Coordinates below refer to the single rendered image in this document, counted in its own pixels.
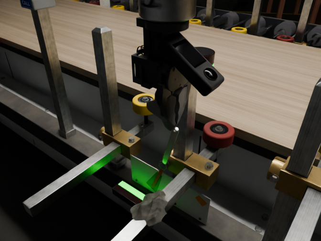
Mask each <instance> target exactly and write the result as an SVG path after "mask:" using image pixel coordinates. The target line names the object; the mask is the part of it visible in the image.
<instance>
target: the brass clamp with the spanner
mask: <svg viewBox="0 0 321 241"><path fill-rule="evenodd" d="M169 161H170V163H171V165H170V166H169V168H168V170H169V171H171V172H173V173H175V174H176V175H178V174H179V173H180V172H181V171H182V170H183V169H184V168H185V167H186V168H188V169H189V170H191V171H193V172H195V173H196V174H195V182H194V184H195V185H197V186H199V187H200V188H202V189H204V190H206V191H208V190H209V188H210V187H211V186H212V185H213V184H214V182H215V181H216V180H217V177H218V171H219V164H217V163H215V162H213V161H211V160H209V159H207V158H205V157H202V156H200V155H198V154H196V153H194V152H192V154H191V155H190V156H189V157H188V158H187V159H186V160H185V161H184V160H182V159H180V158H178V157H176V156H174V155H173V150H172V152H171V155H170V157H169ZM208 161H209V162H212V163H213V166H214V168H213V170H211V171H209V170H206V169H205V167H204V166H205V164H206V163H207V162H208Z"/></svg>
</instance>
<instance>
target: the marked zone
mask: <svg viewBox="0 0 321 241"><path fill-rule="evenodd" d="M157 174H158V172H156V173H155V174H154V175H153V176H152V177H151V178H150V179H149V180H148V181H147V182H146V183H147V184H148V185H149V186H150V187H151V185H152V183H153V181H154V179H155V177H156V176H157ZM161 178H162V176H160V178H159V180H158V182H157V183H156V185H155V187H153V188H152V189H153V190H154V191H155V192H156V191H157V190H158V187H159V184H160V181H161Z"/></svg>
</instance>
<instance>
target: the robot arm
mask: <svg viewBox="0 0 321 241"><path fill-rule="evenodd" d="M138 1H139V16H140V17H137V18H136V24H137V26H138V27H142V28H143V42H144V45H142V46H139V47H141V48H140V49H139V47H138V48H137V53H135V54H132V55H131V61H132V77H133V82H134V83H137V84H140V85H141V86H142V87H144V88H147V89H151V88H156V89H157V90H156V92H155V99H154V100H151V101H148V102H147V109H148V110H149V111H150V112H151V113H153V114H154V115H156V116H157V117H158V118H160V119H161V120H162V122H163V124H164V126H165V127H166V128H167V129H168V130H170V131H171V130H172V129H173V127H176V125H177V124H178V123H179V120H180V118H181V116H182V113H183V111H184V107H185V104H186V103H187V99H188V96H189V92H190V89H191V84H192V85H193V86H194V87H195V88H196V89H197V90H198V91H199V93H200V94H201V95H202V96H207V95H209V94H210V93H211V92H213V91H214V90H215V89H217V88H218V87H219V86H220V85H221V84H222V83H223V82H224V79H225V78H224V77H223V76H222V75H221V74H220V73H219V72H218V71H217V70H216V68H215V67H214V66H213V65H212V64H211V63H210V62H209V61H208V60H207V59H206V58H205V57H204V56H203V55H202V54H201V53H200V52H199V51H198V50H197V49H196V48H195V47H194V46H193V45H192V44H191V43H190V42H189V41H188V40H187V39H186V38H185V37H184V36H183V35H182V34H181V33H180V32H182V31H185V30H187V29H188V28H189V20H191V19H192V18H194V17H195V15H196V1H197V0H138ZM143 46H144V47H143ZM138 49H139V50H138ZM139 54H142V55H140V56H139Z"/></svg>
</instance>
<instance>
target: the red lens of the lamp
mask: <svg viewBox="0 0 321 241"><path fill-rule="evenodd" d="M213 51H214V50H213ZM214 56H215V51H214V53H213V54H212V55H209V56H204V57H205V58H206V59H207V60H208V61H209V62H210V63H211V64H212V65H213V64H214Z"/></svg>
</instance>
